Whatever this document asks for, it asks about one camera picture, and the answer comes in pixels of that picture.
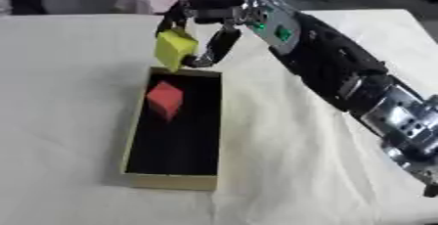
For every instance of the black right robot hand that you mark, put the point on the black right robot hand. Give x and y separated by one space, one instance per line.
219 43

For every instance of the yellow cube block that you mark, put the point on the yellow cube block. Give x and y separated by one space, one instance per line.
174 49

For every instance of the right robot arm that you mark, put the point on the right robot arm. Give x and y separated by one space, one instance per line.
336 66

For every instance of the tan cardboard box black inside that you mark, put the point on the tan cardboard box black inside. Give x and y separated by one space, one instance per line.
174 127

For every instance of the red cube block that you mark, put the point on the red cube block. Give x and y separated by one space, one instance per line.
165 99

